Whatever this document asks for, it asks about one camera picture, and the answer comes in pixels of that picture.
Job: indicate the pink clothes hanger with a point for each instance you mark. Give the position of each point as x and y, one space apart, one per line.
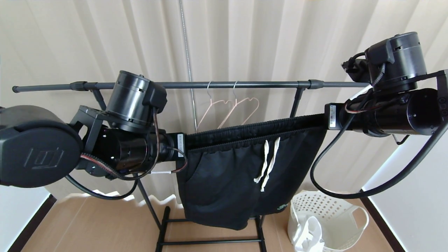
211 100
236 101

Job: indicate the black shorts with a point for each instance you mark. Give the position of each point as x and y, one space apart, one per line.
227 182

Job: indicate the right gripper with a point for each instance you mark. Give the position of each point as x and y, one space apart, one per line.
392 117

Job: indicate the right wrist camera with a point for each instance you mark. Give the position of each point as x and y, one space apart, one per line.
355 68

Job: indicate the thin metal curtain wand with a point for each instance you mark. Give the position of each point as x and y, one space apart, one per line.
187 52

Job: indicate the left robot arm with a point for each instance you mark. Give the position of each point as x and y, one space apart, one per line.
38 147

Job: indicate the beige curtain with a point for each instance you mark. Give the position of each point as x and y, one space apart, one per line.
262 42

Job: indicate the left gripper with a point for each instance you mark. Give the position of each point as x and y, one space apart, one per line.
136 152

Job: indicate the black clothes rack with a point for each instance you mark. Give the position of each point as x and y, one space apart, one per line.
245 84

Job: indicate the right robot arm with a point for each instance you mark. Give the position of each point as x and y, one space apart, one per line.
402 59

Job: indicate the white laundry basket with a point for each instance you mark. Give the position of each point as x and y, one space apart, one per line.
350 224

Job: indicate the white garment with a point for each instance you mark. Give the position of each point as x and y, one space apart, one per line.
308 231

